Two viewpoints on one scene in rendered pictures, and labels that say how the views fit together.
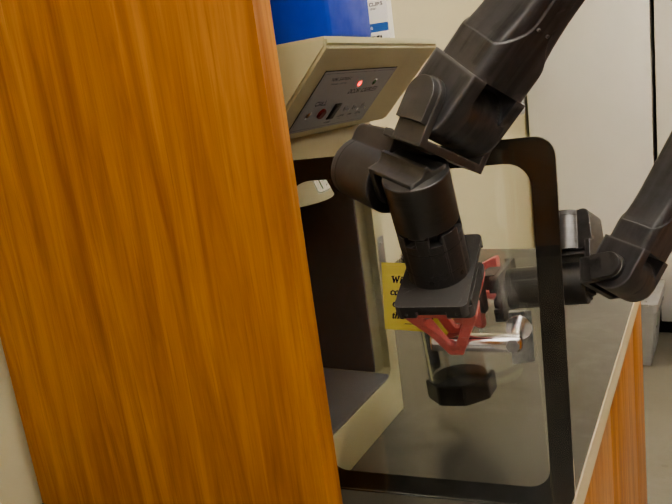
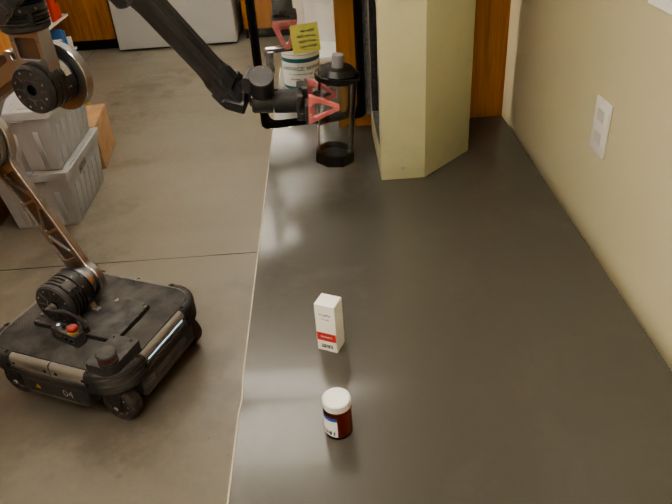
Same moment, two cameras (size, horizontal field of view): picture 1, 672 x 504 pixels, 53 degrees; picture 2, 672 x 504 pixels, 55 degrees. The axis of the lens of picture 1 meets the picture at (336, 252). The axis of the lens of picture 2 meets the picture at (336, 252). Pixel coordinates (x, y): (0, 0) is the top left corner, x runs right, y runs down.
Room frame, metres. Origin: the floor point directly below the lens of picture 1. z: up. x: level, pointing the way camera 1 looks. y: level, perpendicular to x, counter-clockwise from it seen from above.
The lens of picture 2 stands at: (2.25, -0.92, 1.71)
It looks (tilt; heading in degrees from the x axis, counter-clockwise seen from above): 33 degrees down; 150
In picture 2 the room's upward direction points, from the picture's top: 4 degrees counter-clockwise
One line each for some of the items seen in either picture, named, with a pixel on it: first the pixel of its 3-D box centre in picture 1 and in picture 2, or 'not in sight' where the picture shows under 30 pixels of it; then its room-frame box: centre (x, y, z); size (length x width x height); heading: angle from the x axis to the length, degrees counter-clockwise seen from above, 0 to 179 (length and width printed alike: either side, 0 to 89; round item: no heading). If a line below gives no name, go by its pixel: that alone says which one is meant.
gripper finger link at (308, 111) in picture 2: not in sight; (319, 105); (0.96, -0.21, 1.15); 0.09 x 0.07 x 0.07; 62
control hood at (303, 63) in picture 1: (352, 86); not in sight; (0.86, -0.05, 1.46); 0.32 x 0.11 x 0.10; 150
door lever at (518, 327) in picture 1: (480, 336); not in sight; (0.64, -0.13, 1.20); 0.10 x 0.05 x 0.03; 67
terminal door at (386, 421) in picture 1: (418, 334); (308, 54); (0.69, -0.08, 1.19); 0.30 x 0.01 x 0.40; 67
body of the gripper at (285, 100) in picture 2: not in sight; (289, 100); (0.90, -0.25, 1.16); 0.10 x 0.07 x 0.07; 152
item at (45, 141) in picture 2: not in sight; (36, 121); (-1.38, -0.62, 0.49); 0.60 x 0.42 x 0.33; 150
